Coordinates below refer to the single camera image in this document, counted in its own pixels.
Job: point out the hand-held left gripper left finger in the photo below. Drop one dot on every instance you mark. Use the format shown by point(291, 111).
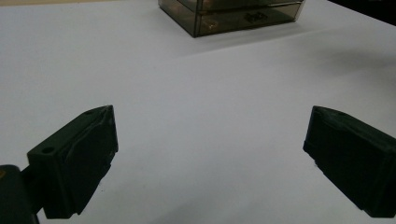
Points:
point(77, 161)

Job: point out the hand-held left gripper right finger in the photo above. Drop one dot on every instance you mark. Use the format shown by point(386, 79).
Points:
point(355, 161)

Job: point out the smoked plastic drawer cabinet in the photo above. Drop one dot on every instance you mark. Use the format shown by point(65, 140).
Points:
point(183, 15)

